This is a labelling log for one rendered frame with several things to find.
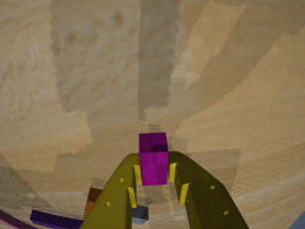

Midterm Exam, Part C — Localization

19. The magenta rectangular block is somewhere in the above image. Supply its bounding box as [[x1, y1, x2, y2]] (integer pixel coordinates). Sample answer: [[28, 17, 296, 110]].
[[139, 132, 168, 185]]

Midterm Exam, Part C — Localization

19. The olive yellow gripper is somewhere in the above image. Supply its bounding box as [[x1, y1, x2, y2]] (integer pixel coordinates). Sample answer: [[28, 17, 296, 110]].
[[79, 151, 250, 229]]

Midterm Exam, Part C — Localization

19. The purple rod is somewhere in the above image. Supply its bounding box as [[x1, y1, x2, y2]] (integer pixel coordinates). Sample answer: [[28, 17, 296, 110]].
[[30, 210, 83, 229]]

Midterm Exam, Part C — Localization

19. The orange rod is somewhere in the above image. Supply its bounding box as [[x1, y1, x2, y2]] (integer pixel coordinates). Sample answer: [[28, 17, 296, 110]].
[[83, 187, 103, 221]]

